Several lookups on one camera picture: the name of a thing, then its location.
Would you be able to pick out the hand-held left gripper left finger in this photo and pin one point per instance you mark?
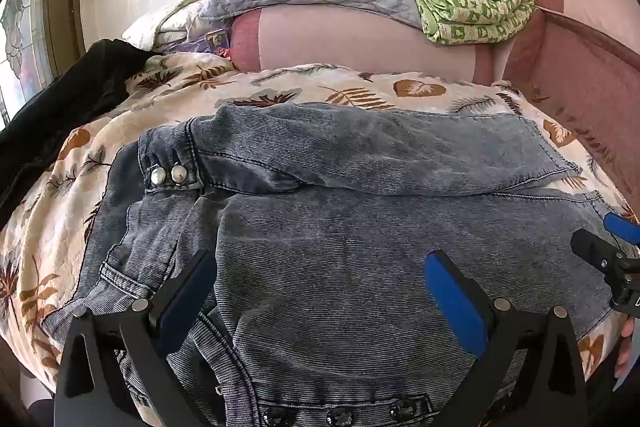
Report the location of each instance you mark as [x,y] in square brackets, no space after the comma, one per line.
[187,307]

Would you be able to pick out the stained glass window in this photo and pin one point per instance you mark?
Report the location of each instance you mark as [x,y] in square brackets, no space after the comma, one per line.
[20,32]

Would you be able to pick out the grey-blue denim pants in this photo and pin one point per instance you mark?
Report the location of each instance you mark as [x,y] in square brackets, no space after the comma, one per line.
[325,257]

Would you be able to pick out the black garment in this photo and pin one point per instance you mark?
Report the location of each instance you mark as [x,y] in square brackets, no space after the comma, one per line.
[60,107]

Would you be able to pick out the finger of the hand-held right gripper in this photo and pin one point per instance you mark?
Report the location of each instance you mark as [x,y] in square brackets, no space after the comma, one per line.
[621,227]
[592,252]

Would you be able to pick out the pink upholstered headboard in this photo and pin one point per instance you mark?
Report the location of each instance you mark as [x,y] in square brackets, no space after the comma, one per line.
[350,42]

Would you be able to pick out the white pillow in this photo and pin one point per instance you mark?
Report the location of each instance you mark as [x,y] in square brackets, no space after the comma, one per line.
[170,22]

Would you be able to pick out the person's right hand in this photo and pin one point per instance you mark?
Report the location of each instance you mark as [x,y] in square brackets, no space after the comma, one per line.
[626,349]

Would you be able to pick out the colourful printed packet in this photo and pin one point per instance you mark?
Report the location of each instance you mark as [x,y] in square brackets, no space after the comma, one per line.
[217,39]

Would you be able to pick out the cream leaf print blanket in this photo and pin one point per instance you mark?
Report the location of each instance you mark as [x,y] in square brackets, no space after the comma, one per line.
[60,217]

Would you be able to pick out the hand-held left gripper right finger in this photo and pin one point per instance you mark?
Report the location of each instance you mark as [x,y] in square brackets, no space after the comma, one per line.
[450,297]

